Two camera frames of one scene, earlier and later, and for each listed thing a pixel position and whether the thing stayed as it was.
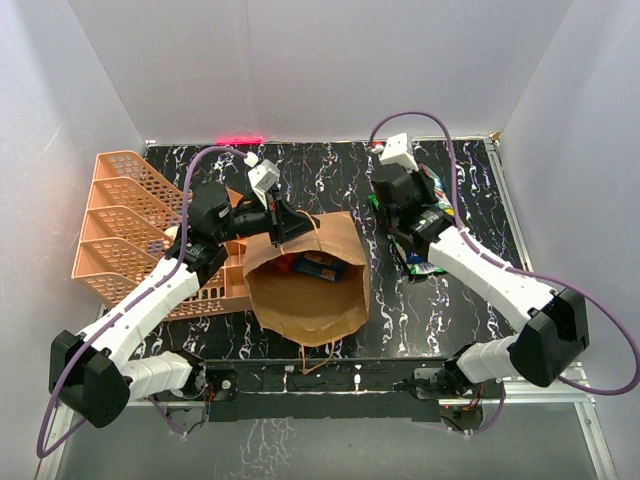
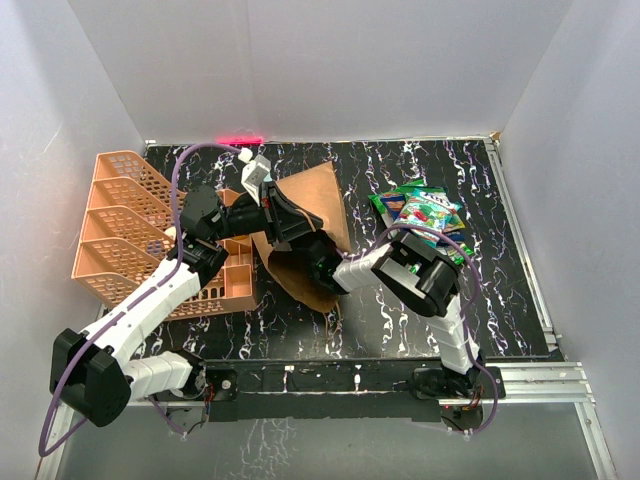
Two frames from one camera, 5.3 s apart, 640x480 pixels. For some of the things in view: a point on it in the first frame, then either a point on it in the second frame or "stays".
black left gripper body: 276,215 stays
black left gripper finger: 296,223 stays
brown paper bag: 316,286 → 316,190
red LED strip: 239,140 stays
